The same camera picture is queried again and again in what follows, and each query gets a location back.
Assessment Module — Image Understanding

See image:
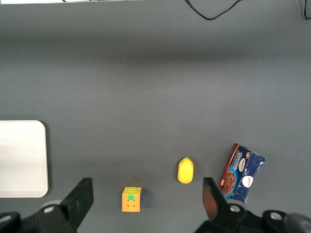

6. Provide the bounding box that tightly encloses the thin black table-edge cable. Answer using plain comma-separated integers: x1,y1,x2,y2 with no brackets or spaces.
184,0,244,21
302,0,311,20

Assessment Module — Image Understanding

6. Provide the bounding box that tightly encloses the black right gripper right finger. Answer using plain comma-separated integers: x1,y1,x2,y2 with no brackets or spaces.
196,177,248,233

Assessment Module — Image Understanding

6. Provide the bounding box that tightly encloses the pale pink plastic tray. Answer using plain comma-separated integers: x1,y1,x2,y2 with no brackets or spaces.
0,120,50,199

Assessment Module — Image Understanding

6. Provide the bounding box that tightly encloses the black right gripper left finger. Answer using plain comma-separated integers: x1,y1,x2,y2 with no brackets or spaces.
35,177,95,233

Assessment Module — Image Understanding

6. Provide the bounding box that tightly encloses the orange green puzzle cube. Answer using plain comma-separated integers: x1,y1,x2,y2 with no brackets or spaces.
121,186,143,213

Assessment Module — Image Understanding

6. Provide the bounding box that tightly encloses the blue chocolate cookie box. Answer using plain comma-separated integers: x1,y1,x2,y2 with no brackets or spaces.
218,143,266,205

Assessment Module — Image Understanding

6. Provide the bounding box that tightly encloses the yellow lemon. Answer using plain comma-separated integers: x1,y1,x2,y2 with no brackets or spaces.
177,156,195,184

